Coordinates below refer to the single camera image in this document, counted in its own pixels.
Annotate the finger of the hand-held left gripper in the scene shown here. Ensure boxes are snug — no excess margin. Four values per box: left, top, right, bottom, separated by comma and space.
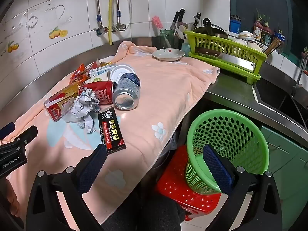
14, 126, 38, 148
0, 122, 15, 138

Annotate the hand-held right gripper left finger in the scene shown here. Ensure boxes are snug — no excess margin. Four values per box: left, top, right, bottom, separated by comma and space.
26, 144, 107, 231

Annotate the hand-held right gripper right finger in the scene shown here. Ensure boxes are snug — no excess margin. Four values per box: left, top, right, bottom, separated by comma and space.
202, 145, 283, 231

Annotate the black glue box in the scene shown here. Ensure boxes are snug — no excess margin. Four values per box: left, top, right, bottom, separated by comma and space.
97, 107, 127, 156

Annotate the green plastic wastebasket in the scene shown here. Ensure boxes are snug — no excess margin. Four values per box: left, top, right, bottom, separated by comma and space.
185, 109, 269, 195

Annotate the red gold cigarette pack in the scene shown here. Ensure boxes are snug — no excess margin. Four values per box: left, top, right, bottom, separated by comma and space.
44, 83, 83, 122

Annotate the white paper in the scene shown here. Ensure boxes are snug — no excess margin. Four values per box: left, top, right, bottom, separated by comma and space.
62, 88, 101, 133

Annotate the red drink can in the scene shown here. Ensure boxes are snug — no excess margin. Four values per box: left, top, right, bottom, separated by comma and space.
78, 80, 117, 105

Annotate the silver blue drink can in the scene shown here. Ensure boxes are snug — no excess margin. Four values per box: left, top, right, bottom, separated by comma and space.
113, 72, 141, 110

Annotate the white plastic cup lid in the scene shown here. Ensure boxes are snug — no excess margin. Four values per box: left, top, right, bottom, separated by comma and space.
109, 64, 137, 83

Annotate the person's left forearm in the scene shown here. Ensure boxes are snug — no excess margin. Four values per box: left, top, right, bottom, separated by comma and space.
0, 182, 20, 231

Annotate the red plastic stool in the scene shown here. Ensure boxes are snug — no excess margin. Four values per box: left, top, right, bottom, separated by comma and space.
155, 145, 222, 222

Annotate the person's leg in dark pants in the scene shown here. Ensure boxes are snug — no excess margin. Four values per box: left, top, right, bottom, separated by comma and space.
102, 194, 186, 231

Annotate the green cabinet door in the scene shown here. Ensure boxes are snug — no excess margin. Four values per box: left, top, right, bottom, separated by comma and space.
261, 125, 308, 231

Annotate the orange snack wrapper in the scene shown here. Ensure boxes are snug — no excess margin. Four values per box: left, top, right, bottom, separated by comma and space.
69, 64, 91, 85

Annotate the pink flower-print towel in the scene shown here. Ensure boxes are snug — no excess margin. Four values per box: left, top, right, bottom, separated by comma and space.
0, 41, 220, 225

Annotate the white blue milk carton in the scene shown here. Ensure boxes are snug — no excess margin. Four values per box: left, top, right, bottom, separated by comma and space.
89, 64, 115, 77

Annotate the stainless steel sink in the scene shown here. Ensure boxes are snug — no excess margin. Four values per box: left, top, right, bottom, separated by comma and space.
255, 77, 308, 127

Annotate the green plastic dish rack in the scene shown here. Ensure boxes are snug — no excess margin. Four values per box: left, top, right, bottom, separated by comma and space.
184, 30, 267, 85

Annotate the white plate with red flower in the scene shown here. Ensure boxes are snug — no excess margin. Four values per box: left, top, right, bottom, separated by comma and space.
152, 48, 186, 62

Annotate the white ceramic bowl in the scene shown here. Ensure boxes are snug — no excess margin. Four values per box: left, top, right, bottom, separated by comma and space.
238, 31, 255, 41
247, 42, 263, 53

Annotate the metal sink faucet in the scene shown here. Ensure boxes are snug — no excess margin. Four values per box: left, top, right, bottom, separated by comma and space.
292, 53, 308, 97

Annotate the bundle of wooden chopsticks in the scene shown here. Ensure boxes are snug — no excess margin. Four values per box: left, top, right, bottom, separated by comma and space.
263, 38, 282, 55

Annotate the pot lid with black knob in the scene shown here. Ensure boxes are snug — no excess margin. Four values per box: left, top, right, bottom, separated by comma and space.
192, 18, 229, 39

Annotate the dark sauce bottle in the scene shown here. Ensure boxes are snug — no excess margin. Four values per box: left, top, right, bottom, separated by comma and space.
261, 17, 274, 46

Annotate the blue plastic container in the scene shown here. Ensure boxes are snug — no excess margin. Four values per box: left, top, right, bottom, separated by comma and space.
229, 15, 242, 33

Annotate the pink bottle brush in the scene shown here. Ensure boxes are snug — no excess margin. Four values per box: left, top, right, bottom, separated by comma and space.
151, 16, 172, 49

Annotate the orange fruit wall sticker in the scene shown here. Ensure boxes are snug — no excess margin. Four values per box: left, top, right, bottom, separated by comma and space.
49, 26, 68, 39

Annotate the steel cleaver with wooden handle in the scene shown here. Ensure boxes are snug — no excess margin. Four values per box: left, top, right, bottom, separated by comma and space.
195, 46, 256, 73

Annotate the braided metal water hose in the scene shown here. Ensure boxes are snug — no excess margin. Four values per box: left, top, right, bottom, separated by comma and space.
115, 0, 121, 26
95, 0, 103, 29

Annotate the yellow gas hose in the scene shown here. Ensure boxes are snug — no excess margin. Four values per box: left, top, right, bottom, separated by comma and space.
109, 0, 124, 46

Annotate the black-handled kitchen knife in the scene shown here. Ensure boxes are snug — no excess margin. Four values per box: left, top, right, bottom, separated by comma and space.
192, 12, 201, 29
170, 9, 185, 30

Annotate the white flexible hose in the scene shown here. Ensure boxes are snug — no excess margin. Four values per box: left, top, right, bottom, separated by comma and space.
113, 0, 133, 32

